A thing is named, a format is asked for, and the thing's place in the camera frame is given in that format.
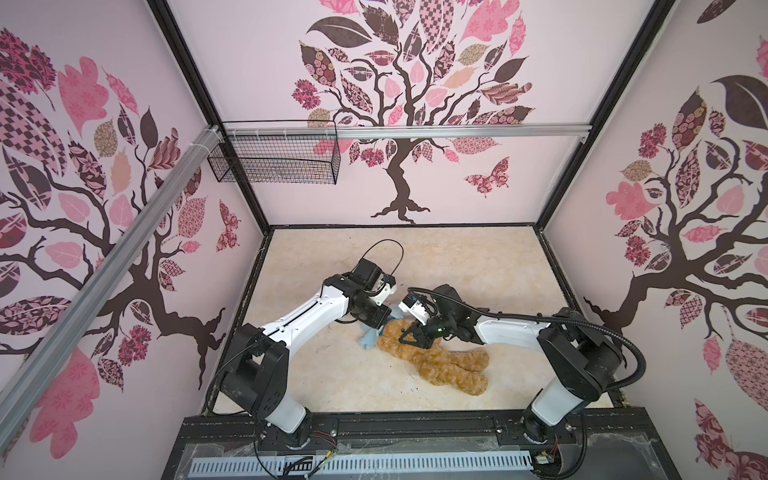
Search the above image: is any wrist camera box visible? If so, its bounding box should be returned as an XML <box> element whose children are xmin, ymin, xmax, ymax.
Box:
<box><xmin>398</xmin><ymin>294</ymin><xmax>431</xmax><ymax>325</ymax></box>
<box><xmin>372</xmin><ymin>275</ymin><xmax>397</xmax><ymax>306</ymax></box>

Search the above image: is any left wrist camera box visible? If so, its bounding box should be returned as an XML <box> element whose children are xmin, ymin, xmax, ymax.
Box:
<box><xmin>372</xmin><ymin>275</ymin><xmax>397</xmax><ymax>306</ymax></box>

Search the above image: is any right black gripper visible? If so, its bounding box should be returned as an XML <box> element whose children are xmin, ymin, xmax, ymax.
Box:
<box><xmin>397</xmin><ymin>316</ymin><xmax>456</xmax><ymax>350</ymax></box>

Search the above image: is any diagonal aluminium rail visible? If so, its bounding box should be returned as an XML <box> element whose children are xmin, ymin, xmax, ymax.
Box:
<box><xmin>1</xmin><ymin>125</ymin><xmax>222</xmax><ymax>448</ymax></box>

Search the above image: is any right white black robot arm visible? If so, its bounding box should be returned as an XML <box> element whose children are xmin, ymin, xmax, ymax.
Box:
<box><xmin>398</xmin><ymin>284</ymin><xmax>647</xmax><ymax>444</ymax></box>

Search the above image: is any white slotted cable duct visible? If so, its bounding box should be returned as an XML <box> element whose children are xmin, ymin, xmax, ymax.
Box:
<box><xmin>187</xmin><ymin>451</ymin><xmax>533</xmax><ymax>479</ymax></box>

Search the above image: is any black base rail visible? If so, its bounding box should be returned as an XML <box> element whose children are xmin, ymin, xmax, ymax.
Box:
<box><xmin>172</xmin><ymin>407</ymin><xmax>656</xmax><ymax>453</ymax></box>

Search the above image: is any brown teddy bear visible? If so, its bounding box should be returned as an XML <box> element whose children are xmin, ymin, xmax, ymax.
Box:
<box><xmin>376</xmin><ymin>320</ymin><xmax>490</xmax><ymax>396</ymax></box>

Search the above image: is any black wire basket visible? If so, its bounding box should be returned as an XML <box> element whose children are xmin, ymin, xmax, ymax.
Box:
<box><xmin>208</xmin><ymin>120</ymin><xmax>341</xmax><ymax>185</ymax></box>

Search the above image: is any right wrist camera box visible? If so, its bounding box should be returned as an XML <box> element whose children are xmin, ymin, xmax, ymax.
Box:
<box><xmin>398</xmin><ymin>294</ymin><xmax>431</xmax><ymax>325</ymax></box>

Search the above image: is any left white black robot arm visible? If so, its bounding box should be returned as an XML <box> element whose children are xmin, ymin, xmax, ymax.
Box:
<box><xmin>216</xmin><ymin>259</ymin><xmax>397</xmax><ymax>436</ymax></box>

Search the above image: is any thin black camera cable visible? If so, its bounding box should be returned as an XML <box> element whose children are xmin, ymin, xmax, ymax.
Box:
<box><xmin>357</xmin><ymin>238</ymin><xmax>406</xmax><ymax>283</ymax></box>

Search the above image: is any horizontal aluminium rail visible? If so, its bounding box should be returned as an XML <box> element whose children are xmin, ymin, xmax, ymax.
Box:
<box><xmin>224</xmin><ymin>123</ymin><xmax>592</xmax><ymax>140</ymax></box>

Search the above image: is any light blue bear shirt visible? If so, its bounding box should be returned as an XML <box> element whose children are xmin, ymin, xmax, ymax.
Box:
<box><xmin>358</xmin><ymin>305</ymin><xmax>404</xmax><ymax>350</ymax></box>

